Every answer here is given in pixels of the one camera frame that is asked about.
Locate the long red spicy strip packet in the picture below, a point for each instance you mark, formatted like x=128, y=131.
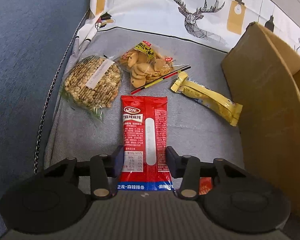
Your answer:
x=144, y=121

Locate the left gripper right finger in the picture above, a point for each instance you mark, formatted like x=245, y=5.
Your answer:
x=186, y=167

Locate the red square candy packet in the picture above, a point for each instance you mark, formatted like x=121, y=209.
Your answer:
x=205, y=185

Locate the round seed cracker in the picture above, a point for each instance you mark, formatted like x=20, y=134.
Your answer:
x=93, y=84

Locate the brown cardboard box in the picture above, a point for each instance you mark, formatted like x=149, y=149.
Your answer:
x=263, y=75

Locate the clear bag of biscuits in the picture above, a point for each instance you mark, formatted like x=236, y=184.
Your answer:
x=148, y=65

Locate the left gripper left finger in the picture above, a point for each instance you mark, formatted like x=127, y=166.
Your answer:
x=102, y=167

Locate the yellow snack bar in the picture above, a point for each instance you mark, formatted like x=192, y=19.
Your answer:
x=214, y=101

